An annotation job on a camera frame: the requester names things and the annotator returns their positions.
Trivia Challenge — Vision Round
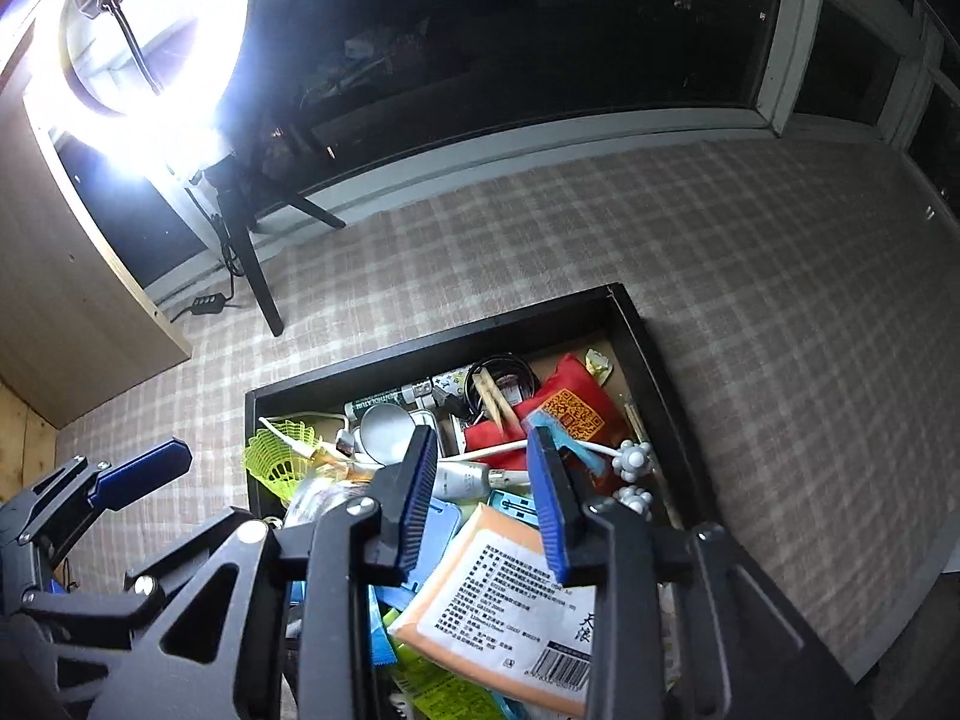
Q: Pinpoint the black ring light tripod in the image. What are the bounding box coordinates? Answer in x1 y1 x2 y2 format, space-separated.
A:
85 0 347 337

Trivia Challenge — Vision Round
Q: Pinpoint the lime green tube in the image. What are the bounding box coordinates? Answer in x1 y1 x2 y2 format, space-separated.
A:
387 634 505 720

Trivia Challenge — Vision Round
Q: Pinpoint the knotty pine wood panel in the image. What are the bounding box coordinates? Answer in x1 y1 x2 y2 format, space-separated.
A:
0 383 59 502

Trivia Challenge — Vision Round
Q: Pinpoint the round silver tin lid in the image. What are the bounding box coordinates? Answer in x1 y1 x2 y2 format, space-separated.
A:
359 403 416 465

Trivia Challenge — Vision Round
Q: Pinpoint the white knobbed massager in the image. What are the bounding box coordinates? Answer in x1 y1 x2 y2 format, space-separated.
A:
612 439 654 522

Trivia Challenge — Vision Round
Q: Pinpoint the white ring light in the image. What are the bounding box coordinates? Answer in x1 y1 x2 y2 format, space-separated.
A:
26 0 252 179

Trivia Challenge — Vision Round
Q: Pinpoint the black storage tray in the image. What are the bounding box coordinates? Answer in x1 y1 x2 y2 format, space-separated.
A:
244 283 719 527

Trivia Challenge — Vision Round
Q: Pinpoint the red fabric pouch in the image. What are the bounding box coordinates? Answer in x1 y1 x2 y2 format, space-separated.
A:
466 353 631 471

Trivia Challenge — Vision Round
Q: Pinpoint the black power strip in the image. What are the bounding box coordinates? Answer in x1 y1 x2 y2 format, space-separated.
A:
171 293 231 323

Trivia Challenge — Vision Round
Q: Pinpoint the light wood cabinet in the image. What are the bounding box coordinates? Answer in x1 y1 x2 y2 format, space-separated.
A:
2 29 192 429

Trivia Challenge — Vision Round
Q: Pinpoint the light blue plastic block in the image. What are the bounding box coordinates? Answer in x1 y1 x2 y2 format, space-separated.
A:
376 497 462 611

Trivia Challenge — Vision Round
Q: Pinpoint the wooden clothespin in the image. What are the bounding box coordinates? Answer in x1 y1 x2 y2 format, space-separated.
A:
472 367 521 433

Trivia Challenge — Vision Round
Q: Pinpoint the small cyan plastic tool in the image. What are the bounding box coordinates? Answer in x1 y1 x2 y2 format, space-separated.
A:
487 489 539 528

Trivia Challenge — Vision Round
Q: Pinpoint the yellow-green plastic basket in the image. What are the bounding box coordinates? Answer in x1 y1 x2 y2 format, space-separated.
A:
242 413 319 505

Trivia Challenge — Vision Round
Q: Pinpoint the orange cardboard box with label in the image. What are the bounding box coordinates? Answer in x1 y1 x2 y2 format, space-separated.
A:
387 504 596 718

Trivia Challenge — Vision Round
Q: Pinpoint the white cosmetic tube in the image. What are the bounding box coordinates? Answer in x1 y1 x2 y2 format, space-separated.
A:
433 461 529 502

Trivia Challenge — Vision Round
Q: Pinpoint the blue tissue packet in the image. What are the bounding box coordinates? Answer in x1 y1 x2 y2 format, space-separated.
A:
285 580 397 667

